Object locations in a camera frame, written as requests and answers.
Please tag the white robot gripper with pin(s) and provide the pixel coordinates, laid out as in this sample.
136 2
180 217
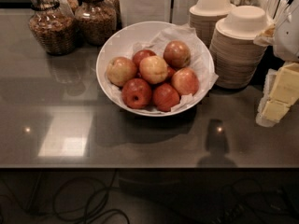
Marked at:
289 37

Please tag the red apple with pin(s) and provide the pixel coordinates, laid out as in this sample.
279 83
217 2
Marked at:
141 54
136 93
165 97
177 54

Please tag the white ceramic bowl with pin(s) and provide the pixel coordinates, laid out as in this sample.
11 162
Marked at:
120 44

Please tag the yellow apple centre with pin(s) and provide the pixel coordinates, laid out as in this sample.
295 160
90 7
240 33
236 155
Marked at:
153 69

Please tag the front stack of paper bowls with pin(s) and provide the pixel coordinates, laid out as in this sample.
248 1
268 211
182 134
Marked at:
232 46

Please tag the rear stack of paper bowls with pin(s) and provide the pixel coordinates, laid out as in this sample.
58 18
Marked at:
204 15

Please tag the small red apple hidden centre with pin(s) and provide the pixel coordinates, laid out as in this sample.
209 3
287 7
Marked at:
170 72

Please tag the red apple back centre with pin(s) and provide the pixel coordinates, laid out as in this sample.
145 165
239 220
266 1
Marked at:
141 54

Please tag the yellow-red apple far left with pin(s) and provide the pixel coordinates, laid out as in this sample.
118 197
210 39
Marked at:
120 70

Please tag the stack of paper bowls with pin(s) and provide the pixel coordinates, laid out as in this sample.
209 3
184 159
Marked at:
204 15
232 46

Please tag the glass granola jar middle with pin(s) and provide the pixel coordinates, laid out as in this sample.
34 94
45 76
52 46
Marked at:
97 20

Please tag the glass granola jar left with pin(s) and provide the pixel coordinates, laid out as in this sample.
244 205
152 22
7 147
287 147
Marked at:
54 31

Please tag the pink-red apple right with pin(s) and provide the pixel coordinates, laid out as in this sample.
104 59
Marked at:
185 81

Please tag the red apple front left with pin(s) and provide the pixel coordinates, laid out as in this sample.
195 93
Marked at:
136 93

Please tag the white napkin dispenser left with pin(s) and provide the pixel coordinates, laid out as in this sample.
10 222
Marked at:
134 11

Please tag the red apple front centre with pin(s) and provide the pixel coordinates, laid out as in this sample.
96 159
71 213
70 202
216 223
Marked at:
165 97

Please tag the white paper bowl liner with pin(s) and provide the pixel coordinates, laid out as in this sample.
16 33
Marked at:
199 62

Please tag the red apple back right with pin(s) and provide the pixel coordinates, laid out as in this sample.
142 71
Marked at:
177 54

